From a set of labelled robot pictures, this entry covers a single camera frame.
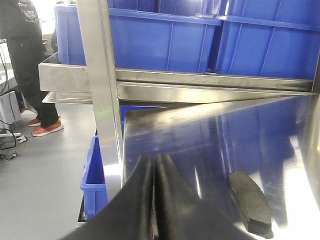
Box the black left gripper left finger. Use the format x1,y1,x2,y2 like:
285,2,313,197
63,155,153,240

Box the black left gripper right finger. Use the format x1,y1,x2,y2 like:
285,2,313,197
154,153,251,240

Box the grey brake pad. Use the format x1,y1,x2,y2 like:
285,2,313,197
226,169,274,239

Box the low blue plastic bin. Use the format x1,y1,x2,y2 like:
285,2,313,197
80,135,109,220

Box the left blue plastic crate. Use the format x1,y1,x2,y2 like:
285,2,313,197
54,4,222,74

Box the blue plastic crate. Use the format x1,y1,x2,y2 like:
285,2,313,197
54,4,222,74
213,0,320,81

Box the right blue plastic crate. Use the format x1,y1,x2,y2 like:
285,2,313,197
213,0,320,81

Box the person in dark clothes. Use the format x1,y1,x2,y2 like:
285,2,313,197
0,0,64,137

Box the stainless steel rack frame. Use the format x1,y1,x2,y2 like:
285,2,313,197
39,0,320,200

